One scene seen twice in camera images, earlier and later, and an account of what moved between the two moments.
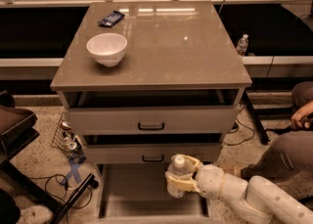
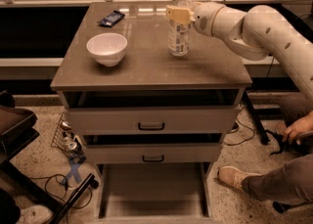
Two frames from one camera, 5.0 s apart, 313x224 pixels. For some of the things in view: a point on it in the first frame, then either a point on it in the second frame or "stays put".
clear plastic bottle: x=178 y=168 -> x=179 y=34
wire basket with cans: x=68 y=142 stays put
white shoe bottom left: x=35 y=214 stays put
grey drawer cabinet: x=178 y=90 stays put
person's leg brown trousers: x=289 y=151 -> x=290 y=182
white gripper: x=208 y=180 -> x=204 y=17
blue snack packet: x=111 y=20 stays put
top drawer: x=156 y=112 stays put
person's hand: x=301 y=113 -> x=304 y=124
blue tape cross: x=73 y=170 stays put
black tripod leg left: x=89 y=182 stays put
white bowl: x=108 y=49 stays put
